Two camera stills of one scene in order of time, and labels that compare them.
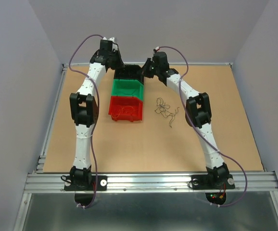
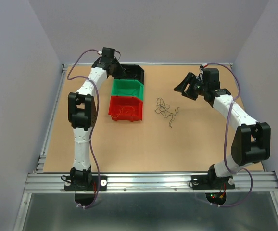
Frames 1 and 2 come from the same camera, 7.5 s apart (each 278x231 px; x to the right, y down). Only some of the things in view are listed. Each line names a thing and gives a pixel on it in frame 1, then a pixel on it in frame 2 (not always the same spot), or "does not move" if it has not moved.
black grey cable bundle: [163, 109] does not move
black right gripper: [148, 61] -> [189, 79]
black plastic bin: [130, 71] does not move
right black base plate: [205, 182] does not move
